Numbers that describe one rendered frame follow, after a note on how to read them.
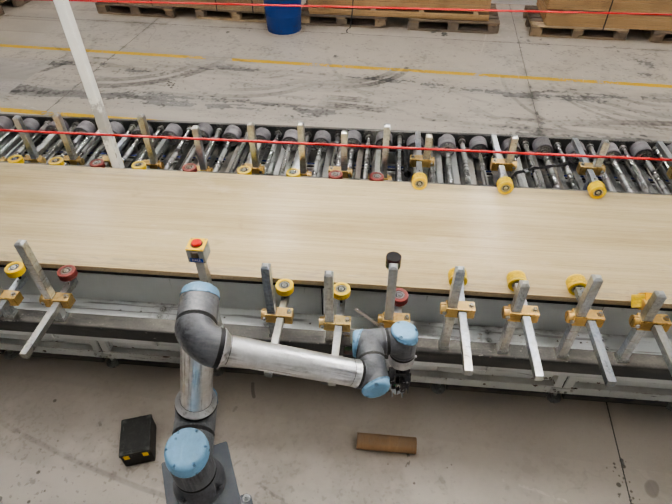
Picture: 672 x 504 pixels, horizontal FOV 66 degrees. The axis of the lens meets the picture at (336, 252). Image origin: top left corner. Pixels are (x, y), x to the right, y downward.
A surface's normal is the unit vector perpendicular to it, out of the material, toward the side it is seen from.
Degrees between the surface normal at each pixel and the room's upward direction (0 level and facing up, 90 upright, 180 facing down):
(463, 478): 0
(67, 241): 0
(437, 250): 0
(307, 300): 90
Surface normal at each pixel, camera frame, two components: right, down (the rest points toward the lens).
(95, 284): -0.10, 0.68
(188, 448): 0.00, -0.67
